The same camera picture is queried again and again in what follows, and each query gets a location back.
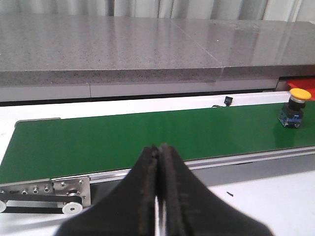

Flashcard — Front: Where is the white pleated curtain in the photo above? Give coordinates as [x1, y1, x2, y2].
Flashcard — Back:
[0, 0, 315, 22]

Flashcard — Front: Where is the red plastic tray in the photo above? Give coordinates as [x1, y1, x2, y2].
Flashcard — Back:
[287, 78, 315, 100]

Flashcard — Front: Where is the grey stone counter slab right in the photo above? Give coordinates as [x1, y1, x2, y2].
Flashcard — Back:
[172, 19, 315, 79]

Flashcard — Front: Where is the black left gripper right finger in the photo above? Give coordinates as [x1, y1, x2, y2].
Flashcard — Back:
[158, 144, 272, 236]

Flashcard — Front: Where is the black sensor with cable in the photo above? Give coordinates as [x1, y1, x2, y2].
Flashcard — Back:
[212, 96, 233, 108]

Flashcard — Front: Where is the grey stone counter slab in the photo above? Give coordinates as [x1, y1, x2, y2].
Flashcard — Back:
[0, 13, 222, 87]
[172, 19, 315, 79]

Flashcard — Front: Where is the yellow mushroom push button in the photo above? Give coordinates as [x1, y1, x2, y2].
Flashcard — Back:
[278, 88, 312, 128]

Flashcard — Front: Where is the aluminium conveyor frame rail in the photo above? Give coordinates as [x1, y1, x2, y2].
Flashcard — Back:
[0, 117, 315, 215]

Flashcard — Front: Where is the grey stone counter slab left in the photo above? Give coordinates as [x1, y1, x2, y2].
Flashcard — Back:
[0, 13, 222, 87]

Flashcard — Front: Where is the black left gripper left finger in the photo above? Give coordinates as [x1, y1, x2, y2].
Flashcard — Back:
[56, 146, 158, 236]

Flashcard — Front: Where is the green conveyor belt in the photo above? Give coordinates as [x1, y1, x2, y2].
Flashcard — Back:
[0, 100, 315, 184]

